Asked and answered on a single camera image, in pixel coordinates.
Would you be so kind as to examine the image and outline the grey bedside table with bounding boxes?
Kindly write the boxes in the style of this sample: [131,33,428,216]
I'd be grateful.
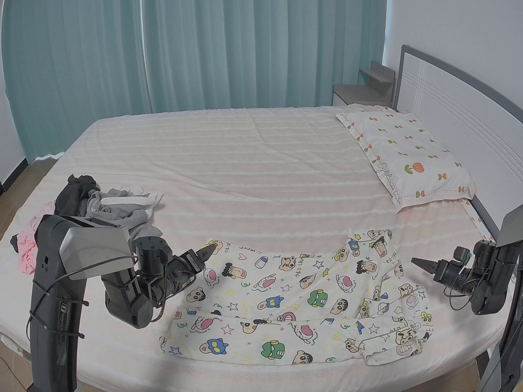
[333,60,396,107]

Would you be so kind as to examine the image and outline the black cable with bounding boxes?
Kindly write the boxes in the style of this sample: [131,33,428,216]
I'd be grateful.
[445,287,475,312]
[149,288,169,323]

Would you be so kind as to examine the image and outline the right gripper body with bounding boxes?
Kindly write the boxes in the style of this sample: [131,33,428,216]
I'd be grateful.
[433,258,461,290]

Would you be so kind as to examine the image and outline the black garment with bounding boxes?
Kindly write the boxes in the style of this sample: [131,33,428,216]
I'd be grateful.
[54,174,102,219]

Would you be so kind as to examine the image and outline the white printed pillow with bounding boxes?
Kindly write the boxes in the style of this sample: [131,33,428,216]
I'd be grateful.
[335,104,476,213]

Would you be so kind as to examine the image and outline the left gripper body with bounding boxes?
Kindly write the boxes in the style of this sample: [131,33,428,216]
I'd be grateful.
[180,249,206,277]

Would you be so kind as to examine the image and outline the white printed pyjama top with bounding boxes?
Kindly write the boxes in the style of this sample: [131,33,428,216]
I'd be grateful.
[159,229,434,366]

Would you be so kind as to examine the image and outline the pink garment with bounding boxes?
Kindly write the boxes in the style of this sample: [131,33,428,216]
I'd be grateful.
[16,203,56,274]

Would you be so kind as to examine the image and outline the bed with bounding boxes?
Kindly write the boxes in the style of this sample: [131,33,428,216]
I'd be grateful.
[0,44,523,376]

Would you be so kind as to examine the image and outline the blue-green curtain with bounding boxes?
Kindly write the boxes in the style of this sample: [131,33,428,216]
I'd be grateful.
[141,0,389,109]
[2,0,154,164]

